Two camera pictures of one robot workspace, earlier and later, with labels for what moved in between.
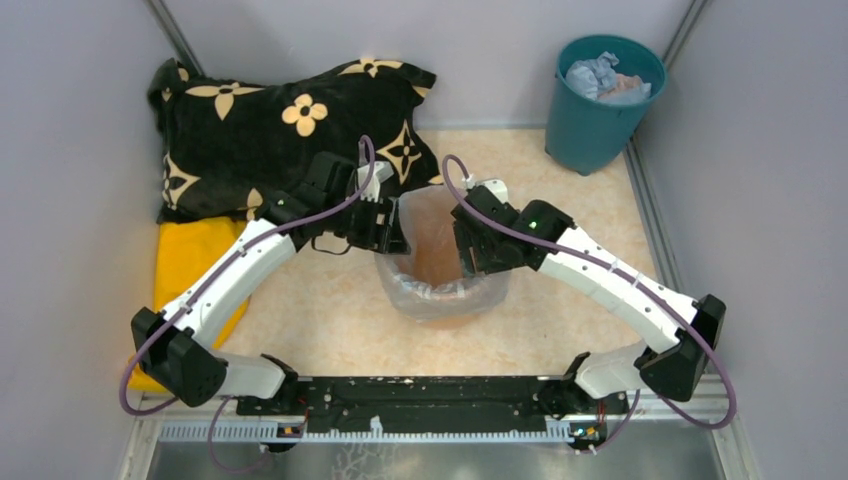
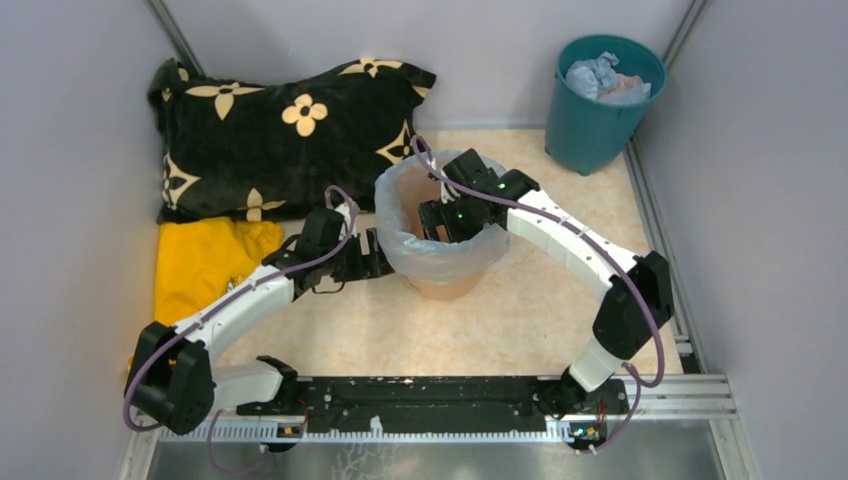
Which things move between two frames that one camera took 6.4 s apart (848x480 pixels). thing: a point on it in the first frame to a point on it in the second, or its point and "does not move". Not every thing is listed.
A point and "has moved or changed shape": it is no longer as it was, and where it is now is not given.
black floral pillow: [223, 150] does not move
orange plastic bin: [430, 279] has moved or changed shape
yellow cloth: [185, 249] does not move
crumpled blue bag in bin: [597, 79] does not move
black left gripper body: [363, 229] to [349, 264]
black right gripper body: [485, 258] to [456, 214]
